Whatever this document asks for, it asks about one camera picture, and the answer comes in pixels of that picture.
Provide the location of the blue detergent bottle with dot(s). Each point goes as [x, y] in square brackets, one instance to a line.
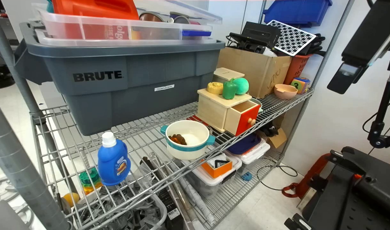
[113, 164]

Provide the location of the grey plastic tote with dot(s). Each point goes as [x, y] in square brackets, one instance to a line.
[118, 85]

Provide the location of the small colourful block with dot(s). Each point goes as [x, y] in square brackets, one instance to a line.
[301, 85]

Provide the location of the white pot with teal band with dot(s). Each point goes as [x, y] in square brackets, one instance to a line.
[190, 145]

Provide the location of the small blue object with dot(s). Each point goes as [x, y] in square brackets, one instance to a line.
[247, 177]

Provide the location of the green toy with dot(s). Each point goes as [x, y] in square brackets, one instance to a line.
[91, 177]

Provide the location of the black device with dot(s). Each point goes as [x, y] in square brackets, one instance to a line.
[256, 36]

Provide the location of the black cart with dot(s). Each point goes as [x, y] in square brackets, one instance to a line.
[356, 192]

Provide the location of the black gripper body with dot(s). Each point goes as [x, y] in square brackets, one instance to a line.
[374, 30]

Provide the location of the blue plastic bin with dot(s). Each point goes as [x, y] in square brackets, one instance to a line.
[297, 10]

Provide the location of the small cardboard box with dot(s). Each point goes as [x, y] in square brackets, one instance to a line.
[278, 138]

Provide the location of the green toy pepper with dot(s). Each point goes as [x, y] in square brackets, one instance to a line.
[229, 90]

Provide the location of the yellow toy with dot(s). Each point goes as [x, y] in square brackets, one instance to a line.
[71, 200]

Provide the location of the yellow toy pepper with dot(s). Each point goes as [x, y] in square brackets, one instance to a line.
[215, 88]

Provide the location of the terracotta flower pot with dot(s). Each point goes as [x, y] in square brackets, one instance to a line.
[297, 65]

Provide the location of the clear plastic storage bin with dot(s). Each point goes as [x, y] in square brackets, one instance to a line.
[118, 30]

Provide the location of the wooden chest with red drawer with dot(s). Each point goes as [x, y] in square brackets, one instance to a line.
[220, 110]

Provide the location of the bundle of long rods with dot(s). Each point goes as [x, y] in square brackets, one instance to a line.
[186, 196]

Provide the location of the orange red plastic object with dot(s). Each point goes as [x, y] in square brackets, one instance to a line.
[96, 8]

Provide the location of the peach bowl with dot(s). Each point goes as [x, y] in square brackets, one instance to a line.
[286, 91]

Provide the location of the orange block with zigzag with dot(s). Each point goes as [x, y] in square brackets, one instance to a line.
[218, 166]

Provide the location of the turquoise ball toy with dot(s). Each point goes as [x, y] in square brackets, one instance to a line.
[242, 86]

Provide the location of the black tripod stand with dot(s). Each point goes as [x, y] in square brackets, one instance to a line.
[384, 115]

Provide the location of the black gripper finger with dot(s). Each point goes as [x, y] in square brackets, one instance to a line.
[343, 78]

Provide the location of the brown toy food piece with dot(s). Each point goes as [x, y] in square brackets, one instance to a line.
[178, 139]

